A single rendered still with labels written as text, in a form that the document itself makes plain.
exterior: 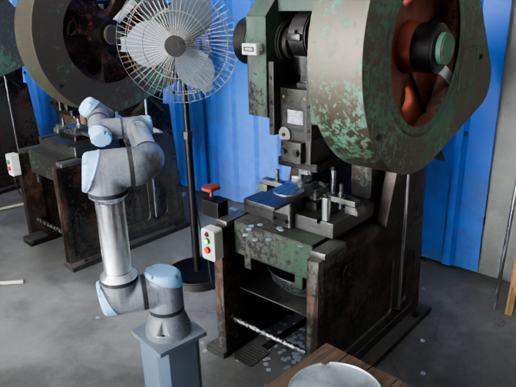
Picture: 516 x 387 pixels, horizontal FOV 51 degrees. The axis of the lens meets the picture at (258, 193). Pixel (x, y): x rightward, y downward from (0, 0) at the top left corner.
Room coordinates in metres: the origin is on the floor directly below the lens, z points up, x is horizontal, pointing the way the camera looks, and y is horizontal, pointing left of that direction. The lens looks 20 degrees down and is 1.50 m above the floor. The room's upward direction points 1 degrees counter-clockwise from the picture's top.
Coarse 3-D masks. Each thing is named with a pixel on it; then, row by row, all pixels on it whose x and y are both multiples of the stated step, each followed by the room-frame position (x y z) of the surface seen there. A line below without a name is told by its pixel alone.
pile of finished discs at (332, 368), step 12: (300, 372) 1.43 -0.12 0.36; (312, 372) 1.42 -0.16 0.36; (324, 372) 1.42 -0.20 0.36; (336, 372) 1.42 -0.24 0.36; (348, 372) 1.42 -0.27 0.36; (360, 372) 1.42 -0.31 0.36; (300, 384) 1.37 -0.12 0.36; (312, 384) 1.37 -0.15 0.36; (324, 384) 1.36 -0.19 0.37; (336, 384) 1.36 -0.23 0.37; (348, 384) 1.36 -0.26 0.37; (360, 384) 1.36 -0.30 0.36; (372, 384) 1.36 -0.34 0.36
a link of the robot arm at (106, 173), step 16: (96, 160) 1.45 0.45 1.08; (112, 160) 1.46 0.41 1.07; (128, 160) 1.47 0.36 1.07; (96, 176) 1.43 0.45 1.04; (112, 176) 1.44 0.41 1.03; (128, 176) 1.46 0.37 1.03; (96, 192) 1.44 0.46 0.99; (112, 192) 1.44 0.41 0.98; (128, 192) 1.51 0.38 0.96; (96, 208) 1.47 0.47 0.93; (112, 208) 1.46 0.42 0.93; (112, 224) 1.46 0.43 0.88; (112, 240) 1.46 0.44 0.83; (128, 240) 1.50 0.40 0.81; (112, 256) 1.46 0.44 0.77; (128, 256) 1.49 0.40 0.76; (112, 272) 1.46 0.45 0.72; (128, 272) 1.48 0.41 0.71; (112, 288) 1.45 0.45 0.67; (128, 288) 1.46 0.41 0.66; (112, 304) 1.44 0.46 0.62; (128, 304) 1.46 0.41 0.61
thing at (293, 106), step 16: (288, 96) 2.03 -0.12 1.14; (304, 96) 1.98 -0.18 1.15; (288, 112) 2.03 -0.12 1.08; (304, 112) 1.98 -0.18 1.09; (288, 128) 2.03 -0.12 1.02; (304, 128) 1.98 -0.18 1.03; (288, 144) 2.00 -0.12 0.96; (304, 144) 1.97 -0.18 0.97; (320, 144) 2.01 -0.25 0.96; (288, 160) 2.00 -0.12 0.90; (304, 160) 1.97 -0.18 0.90; (320, 160) 2.01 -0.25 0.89
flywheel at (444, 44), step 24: (408, 0) 1.83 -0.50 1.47; (432, 0) 1.93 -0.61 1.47; (456, 0) 1.99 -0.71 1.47; (408, 24) 1.78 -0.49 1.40; (432, 24) 1.74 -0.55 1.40; (456, 24) 2.01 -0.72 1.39; (408, 48) 1.73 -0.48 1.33; (432, 48) 1.69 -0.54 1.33; (456, 48) 2.01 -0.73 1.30; (408, 72) 1.79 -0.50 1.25; (432, 72) 1.72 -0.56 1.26; (408, 96) 1.88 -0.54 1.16; (432, 96) 1.97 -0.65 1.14; (408, 120) 1.85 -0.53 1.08
